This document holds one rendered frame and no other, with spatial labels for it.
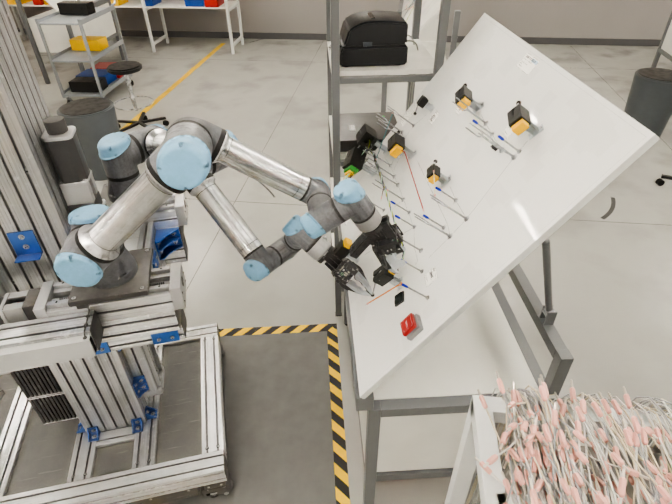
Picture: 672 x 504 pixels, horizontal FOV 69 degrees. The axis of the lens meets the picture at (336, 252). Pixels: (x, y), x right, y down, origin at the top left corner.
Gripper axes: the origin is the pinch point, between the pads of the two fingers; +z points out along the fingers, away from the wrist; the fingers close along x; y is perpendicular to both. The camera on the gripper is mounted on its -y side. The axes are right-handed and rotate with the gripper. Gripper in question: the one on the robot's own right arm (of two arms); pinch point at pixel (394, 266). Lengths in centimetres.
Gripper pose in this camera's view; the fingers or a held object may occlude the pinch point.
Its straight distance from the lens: 151.6
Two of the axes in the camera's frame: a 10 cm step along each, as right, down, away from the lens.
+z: 5.0, 6.0, 6.2
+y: 8.6, -2.8, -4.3
